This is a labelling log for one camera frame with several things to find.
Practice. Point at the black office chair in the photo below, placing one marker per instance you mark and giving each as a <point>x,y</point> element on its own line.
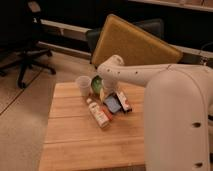
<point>20,29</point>

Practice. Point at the red white box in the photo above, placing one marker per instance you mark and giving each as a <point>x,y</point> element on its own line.
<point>107,113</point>

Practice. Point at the white bottle with red label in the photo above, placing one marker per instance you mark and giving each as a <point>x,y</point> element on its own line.
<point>97,113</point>

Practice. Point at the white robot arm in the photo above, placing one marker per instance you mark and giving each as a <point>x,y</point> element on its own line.
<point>178,100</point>

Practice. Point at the green bowl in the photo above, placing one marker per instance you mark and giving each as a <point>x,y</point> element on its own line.
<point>96,84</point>

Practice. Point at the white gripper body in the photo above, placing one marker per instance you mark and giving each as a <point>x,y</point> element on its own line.
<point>109,86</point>

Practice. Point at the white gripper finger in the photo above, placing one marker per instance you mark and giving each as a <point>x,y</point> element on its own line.
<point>102,95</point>

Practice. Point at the white ceramic cup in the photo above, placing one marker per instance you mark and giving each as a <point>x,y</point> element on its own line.
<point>84,85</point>

